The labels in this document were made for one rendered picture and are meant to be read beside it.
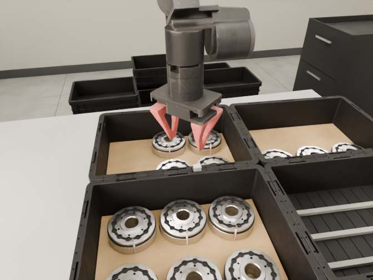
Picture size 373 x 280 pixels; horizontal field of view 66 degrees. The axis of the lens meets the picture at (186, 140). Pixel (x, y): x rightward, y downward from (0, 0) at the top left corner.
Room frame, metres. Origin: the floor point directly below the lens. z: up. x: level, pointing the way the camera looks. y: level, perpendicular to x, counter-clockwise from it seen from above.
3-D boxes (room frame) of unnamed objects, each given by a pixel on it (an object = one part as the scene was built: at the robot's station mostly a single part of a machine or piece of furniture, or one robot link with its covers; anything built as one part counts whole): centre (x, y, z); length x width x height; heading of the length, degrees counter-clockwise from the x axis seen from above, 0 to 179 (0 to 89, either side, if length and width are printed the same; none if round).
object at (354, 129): (0.70, -0.35, 0.87); 0.40 x 0.30 x 0.11; 99
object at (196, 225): (0.42, 0.01, 0.86); 0.10 x 0.10 x 0.01
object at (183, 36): (0.43, 0.00, 1.24); 0.07 x 0.06 x 0.07; 103
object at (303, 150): (0.64, -0.36, 0.86); 0.10 x 0.10 x 0.01
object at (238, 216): (0.44, -0.10, 0.86); 0.05 x 0.05 x 0.01
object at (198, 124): (0.41, -0.01, 1.11); 0.07 x 0.07 x 0.09; 54
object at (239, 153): (0.64, 0.04, 0.87); 0.40 x 0.30 x 0.11; 99
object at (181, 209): (0.42, 0.01, 0.86); 0.05 x 0.05 x 0.01
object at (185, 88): (0.43, 0.00, 1.18); 0.10 x 0.07 x 0.07; 54
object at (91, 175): (0.64, 0.04, 0.92); 0.40 x 0.30 x 0.02; 99
